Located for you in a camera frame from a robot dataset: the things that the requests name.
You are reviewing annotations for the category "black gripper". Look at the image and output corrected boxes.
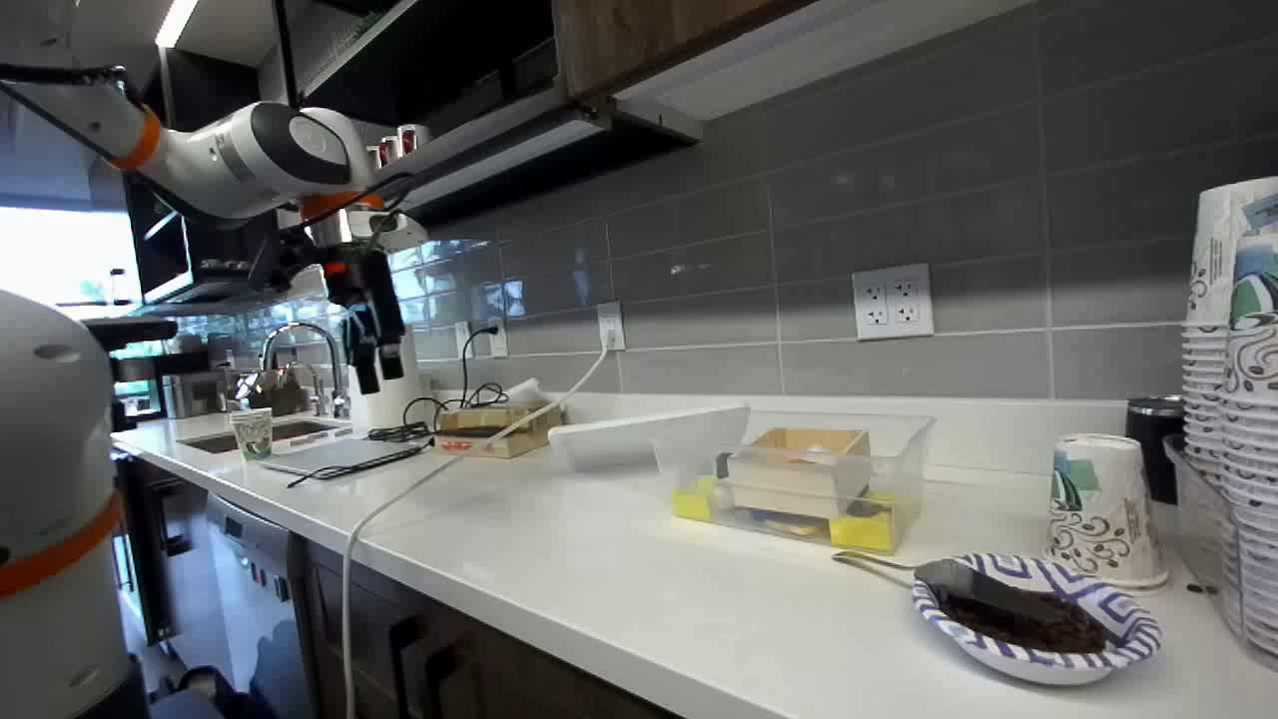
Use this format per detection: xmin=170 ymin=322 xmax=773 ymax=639
xmin=318 ymin=245 xmax=409 ymax=398

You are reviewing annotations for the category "small wooden box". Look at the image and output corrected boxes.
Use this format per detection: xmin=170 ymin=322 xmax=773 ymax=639
xmin=722 ymin=425 xmax=877 ymax=526

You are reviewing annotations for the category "brown cardboard box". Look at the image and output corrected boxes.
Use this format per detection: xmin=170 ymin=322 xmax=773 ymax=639
xmin=434 ymin=398 xmax=539 ymax=438

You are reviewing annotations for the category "tan box with blue label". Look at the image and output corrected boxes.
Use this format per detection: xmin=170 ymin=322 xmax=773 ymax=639
xmin=433 ymin=403 xmax=572 ymax=465

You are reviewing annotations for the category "clear empty plastic container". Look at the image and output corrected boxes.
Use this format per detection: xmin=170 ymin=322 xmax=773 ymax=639
xmin=543 ymin=398 xmax=755 ymax=481

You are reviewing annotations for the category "white paper towel roll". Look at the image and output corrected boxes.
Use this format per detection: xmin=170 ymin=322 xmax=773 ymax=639
xmin=346 ymin=316 xmax=422 ymax=430

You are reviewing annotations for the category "chrome sink faucet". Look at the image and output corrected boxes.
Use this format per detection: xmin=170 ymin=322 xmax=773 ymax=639
xmin=261 ymin=316 xmax=354 ymax=419

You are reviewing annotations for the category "small black faucet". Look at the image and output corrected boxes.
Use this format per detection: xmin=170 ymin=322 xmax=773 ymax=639
xmin=455 ymin=322 xmax=511 ymax=411

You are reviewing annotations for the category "grey flat tray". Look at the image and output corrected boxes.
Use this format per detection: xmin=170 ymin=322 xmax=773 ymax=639
xmin=261 ymin=437 xmax=429 ymax=486

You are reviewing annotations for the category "kitchen sink basin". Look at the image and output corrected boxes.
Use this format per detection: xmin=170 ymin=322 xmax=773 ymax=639
xmin=176 ymin=417 xmax=343 ymax=461

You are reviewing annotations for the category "red white striped item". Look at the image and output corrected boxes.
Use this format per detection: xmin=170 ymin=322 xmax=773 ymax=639
xmin=362 ymin=121 xmax=433 ymax=177

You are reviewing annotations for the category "black coffee machine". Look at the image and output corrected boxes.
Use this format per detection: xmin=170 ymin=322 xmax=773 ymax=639
xmin=83 ymin=316 xmax=216 ymax=430

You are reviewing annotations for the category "black microwave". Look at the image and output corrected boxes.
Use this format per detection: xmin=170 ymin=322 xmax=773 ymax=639
xmin=120 ymin=173 xmax=293 ymax=312

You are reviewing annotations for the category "dark lower cabinet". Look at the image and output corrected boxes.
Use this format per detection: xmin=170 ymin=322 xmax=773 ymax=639
xmin=114 ymin=454 xmax=674 ymax=719

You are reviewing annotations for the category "yellow rectangular block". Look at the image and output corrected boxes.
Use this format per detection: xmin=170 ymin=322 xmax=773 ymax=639
xmin=666 ymin=477 xmax=722 ymax=526

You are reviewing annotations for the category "ceiling light strip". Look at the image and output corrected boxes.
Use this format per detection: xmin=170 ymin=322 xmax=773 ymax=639
xmin=148 ymin=0 xmax=202 ymax=56

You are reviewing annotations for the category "wooden upper cabinet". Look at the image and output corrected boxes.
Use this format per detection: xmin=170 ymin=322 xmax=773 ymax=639
xmin=547 ymin=0 xmax=819 ymax=103

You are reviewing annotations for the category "yellow tape piece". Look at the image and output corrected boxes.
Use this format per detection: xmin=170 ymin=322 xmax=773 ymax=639
xmin=827 ymin=499 xmax=920 ymax=559

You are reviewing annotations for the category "metal spoon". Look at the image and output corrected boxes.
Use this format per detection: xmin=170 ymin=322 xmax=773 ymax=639
xmin=832 ymin=546 xmax=1020 ymax=606

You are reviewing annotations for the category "dark coffee grounds pile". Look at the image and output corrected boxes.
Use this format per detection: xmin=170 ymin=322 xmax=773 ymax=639
xmin=935 ymin=583 xmax=1114 ymax=660

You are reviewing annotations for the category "upturned patterned paper cup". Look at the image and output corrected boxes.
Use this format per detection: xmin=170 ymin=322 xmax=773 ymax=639
xmin=1044 ymin=430 xmax=1174 ymax=595

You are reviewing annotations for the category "black canister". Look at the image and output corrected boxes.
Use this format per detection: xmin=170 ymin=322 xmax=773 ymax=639
xmin=1124 ymin=390 xmax=1190 ymax=506

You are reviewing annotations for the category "patterned paper plate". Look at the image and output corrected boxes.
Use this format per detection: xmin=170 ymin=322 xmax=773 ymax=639
xmin=908 ymin=546 xmax=1167 ymax=690

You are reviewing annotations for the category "stack of patterned paper cups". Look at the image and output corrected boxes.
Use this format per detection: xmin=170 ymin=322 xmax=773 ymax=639
xmin=1174 ymin=173 xmax=1278 ymax=593
xmin=1214 ymin=252 xmax=1278 ymax=672

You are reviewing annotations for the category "white wall outlet with plug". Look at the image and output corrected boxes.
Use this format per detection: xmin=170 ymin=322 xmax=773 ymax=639
xmin=592 ymin=301 xmax=632 ymax=360

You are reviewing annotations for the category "white power cable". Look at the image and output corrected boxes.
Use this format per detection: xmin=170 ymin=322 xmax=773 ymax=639
xmin=337 ymin=330 xmax=620 ymax=719

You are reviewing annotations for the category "white quad wall outlet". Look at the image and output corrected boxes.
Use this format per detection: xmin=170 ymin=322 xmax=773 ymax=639
xmin=851 ymin=258 xmax=939 ymax=345

